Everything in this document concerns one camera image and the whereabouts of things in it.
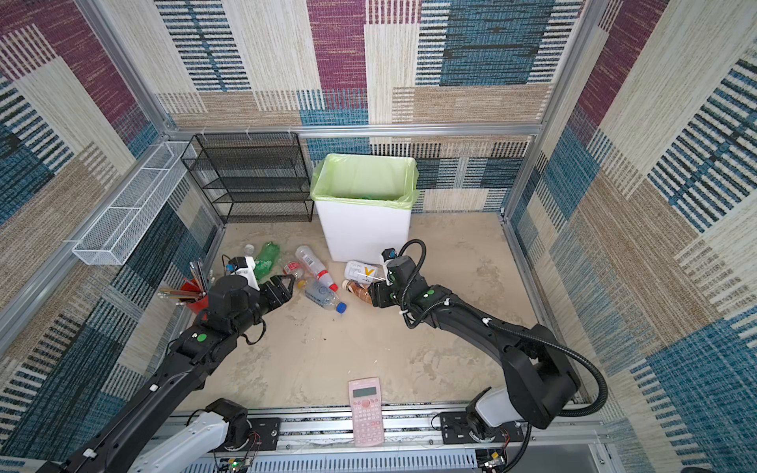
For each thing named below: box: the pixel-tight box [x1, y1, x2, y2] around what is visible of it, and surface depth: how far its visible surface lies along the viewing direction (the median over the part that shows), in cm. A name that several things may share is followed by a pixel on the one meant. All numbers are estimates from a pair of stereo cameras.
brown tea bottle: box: [341, 279, 373, 306], surface depth 98 cm
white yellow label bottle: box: [344, 260, 387, 284], surface depth 99 cm
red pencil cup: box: [156, 259, 210, 322], surface depth 91 cm
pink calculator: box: [347, 376, 386, 448], surface depth 77 cm
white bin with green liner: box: [309, 153, 420, 264], surface depth 96 cm
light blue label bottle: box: [304, 280, 347, 315], surface depth 96 cm
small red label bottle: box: [282, 261, 304, 279], surface depth 101 cm
